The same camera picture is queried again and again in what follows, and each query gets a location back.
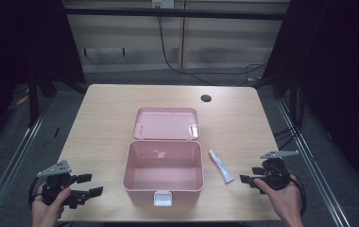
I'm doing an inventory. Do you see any person's left hand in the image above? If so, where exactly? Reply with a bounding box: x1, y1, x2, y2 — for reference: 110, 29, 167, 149
30, 184, 72, 227

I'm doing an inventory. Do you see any white wall outlet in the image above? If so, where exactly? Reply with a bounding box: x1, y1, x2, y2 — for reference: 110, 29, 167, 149
151, 0, 175, 9

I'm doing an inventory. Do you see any person's right hand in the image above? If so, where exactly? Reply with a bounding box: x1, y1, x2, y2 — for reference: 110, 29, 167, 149
253, 175, 304, 227

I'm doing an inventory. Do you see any black wall cable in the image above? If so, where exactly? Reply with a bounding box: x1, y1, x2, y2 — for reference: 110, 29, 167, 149
156, 7, 268, 87

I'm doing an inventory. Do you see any bundle of black floor cables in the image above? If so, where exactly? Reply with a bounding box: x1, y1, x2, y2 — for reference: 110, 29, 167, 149
272, 84, 306, 151

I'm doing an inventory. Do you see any black horizontal frame bar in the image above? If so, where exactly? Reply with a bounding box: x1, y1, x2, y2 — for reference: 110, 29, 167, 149
63, 7, 291, 22

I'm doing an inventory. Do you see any pink plastic storage box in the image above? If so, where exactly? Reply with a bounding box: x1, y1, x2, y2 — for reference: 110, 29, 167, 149
122, 107, 205, 208

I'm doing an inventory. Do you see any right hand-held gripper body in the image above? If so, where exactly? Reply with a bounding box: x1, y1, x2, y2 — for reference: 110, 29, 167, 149
251, 149, 300, 191

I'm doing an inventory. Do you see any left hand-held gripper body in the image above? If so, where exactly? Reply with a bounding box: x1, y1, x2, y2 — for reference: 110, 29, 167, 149
36, 159, 90, 210

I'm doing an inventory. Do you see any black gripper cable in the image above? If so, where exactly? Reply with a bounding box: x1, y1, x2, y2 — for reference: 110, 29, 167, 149
27, 176, 43, 210
288, 171, 308, 218

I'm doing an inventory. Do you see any yellow floor marker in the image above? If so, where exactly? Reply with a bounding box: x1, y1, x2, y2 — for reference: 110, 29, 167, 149
15, 94, 30, 106

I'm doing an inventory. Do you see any dark curtain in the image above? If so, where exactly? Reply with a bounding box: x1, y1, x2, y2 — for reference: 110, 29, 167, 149
0, 0, 87, 152
256, 0, 359, 190

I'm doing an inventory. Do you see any metal floor rail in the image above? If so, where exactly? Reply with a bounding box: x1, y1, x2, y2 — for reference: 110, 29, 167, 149
276, 99, 353, 227
0, 105, 53, 227

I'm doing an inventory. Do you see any white ointment tube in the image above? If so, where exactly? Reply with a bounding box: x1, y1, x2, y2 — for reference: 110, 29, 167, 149
207, 148, 235, 184

